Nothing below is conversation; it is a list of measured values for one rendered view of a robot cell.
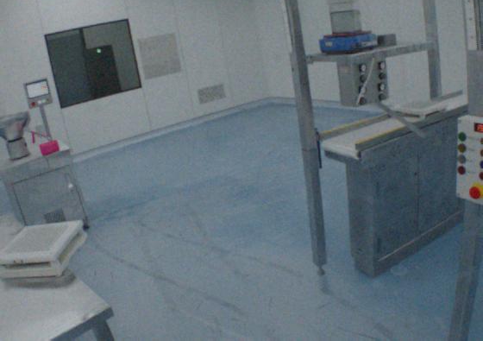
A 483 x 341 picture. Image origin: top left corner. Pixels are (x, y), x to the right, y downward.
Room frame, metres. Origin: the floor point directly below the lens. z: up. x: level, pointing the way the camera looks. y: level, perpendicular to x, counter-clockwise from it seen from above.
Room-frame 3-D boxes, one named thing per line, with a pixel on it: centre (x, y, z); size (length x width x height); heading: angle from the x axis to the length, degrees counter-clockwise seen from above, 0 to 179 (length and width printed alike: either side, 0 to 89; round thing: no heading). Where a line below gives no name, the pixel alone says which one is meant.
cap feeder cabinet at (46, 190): (3.19, 1.76, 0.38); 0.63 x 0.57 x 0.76; 121
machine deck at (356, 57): (1.90, -0.77, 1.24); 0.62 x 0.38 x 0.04; 113
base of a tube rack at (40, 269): (1.11, 0.70, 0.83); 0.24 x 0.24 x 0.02; 86
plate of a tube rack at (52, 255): (1.11, 0.70, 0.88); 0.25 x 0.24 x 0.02; 176
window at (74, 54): (6.10, 1.89, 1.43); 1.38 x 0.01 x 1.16; 121
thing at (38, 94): (3.42, 1.66, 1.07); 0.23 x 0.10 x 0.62; 121
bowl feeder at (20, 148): (3.21, 1.83, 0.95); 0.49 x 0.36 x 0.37; 121
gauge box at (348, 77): (1.70, -0.64, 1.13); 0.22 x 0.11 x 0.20; 113
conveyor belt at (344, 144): (2.04, -1.12, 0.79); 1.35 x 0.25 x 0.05; 113
